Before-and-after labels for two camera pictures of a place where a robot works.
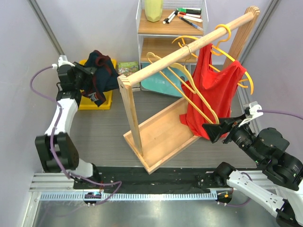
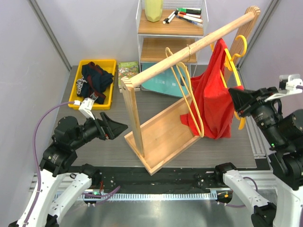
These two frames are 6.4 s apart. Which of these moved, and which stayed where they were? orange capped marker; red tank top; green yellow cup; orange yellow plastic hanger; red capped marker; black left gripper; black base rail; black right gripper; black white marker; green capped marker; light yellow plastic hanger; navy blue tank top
Moved: black left gripper; red tank top; black right gripper; navy blue tank top; orange yellow plastic hanger; light yellow plastic hanger
Stayed: red capped marker; green yellow cup; black white marker; green capped marker; black base rail; orange capped marker
